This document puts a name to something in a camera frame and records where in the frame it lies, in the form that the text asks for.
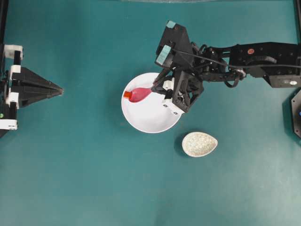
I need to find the white round bowl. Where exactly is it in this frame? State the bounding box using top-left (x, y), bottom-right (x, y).
top-left (121, 72), bottom-right (182, 134)

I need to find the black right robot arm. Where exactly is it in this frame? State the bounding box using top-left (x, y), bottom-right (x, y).
top-left (151, 42), bottom-right (301, 114)

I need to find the pink plastic spoon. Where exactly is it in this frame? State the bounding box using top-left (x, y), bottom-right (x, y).
top-left (129, 88), bottom-right (152, 103)

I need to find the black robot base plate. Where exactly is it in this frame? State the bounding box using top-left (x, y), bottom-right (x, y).
top-left (282, 88), bottom-right (301, 143)

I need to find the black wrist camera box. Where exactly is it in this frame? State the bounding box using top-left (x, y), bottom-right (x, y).
top-left (155, 20), bottom-right (194, 69)

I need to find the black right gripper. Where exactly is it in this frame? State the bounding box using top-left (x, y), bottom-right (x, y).
top-left (151, 68), bottom-right (204, 115)

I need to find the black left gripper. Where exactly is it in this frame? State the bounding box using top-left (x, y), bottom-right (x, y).
top-left (0, 44), bottom-right (63, 137)

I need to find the speckled egg-shaped dish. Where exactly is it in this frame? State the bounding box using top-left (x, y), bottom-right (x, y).
top-left (182, 132), bottom-right (218, 158)

